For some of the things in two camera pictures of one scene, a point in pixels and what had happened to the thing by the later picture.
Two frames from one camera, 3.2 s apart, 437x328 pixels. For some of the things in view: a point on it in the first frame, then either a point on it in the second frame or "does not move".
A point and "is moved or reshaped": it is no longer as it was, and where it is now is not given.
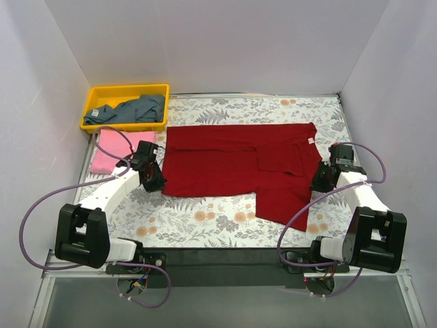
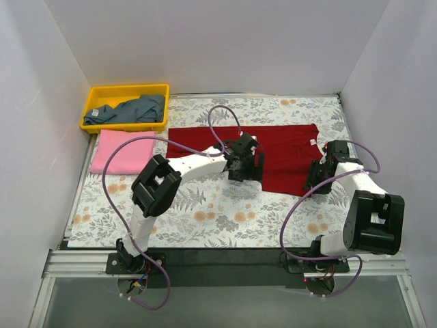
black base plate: x=272 y=268 does not move
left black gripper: x=156 y=182 -> x=246 y=169
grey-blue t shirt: x=147 y=108 does not move
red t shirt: x=274 y=162 is moved or reshaped
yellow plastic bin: x=113 y=96 does not move
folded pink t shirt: x=115 y=143 does not move
